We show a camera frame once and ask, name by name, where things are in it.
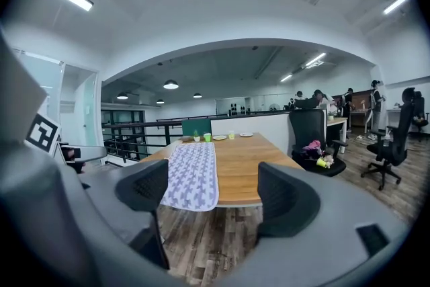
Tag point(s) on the green partition panel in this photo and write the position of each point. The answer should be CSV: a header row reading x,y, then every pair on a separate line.
x,y
196,127

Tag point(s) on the black office chair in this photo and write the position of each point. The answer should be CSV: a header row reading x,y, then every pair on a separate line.
x,y
394,141
420,111
307,126

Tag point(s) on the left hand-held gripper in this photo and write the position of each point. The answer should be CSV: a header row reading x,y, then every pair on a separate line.
x,y
20,104

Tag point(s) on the brown bowl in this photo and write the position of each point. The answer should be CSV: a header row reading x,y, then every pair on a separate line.
x,y
185,138

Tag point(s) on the pale yellow cup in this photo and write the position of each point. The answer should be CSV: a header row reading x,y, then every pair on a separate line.
x,y
231,134

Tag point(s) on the small bright yellow cup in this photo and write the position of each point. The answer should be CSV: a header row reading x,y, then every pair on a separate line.
x,y
321,162

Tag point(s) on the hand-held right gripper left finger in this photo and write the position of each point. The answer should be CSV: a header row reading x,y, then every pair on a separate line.
x,y
141,188

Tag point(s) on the pink cloth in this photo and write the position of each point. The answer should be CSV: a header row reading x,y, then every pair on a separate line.
x,y
312,145

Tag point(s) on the white desk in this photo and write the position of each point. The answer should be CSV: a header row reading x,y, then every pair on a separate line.
x,y
337,121

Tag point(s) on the standing fan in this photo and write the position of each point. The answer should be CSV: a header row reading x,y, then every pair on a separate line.
x,y
274,107

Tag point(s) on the small potted plant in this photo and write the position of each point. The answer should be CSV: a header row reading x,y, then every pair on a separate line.
x,y
196,137

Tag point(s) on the green cup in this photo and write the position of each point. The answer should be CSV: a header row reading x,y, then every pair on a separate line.
x,y
207,137

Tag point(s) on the purple patterned towel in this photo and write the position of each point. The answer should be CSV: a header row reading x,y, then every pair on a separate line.
x,y
195,174

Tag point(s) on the white partition panel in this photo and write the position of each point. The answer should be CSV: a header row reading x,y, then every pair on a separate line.
x,y
255,126

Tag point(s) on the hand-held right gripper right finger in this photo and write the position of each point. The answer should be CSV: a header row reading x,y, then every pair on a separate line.
x,y
289,201

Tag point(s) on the white plate with pink food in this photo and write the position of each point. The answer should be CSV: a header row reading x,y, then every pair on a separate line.
x,y
246,134

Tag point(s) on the frosted glass door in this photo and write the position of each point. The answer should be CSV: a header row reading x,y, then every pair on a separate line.
x,y
84,104

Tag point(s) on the small flower bunch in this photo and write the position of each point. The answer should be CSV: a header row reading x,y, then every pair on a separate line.
x,y
329,159

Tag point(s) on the white plate with yellow food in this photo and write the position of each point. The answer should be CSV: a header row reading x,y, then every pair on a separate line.
x,y
219,137

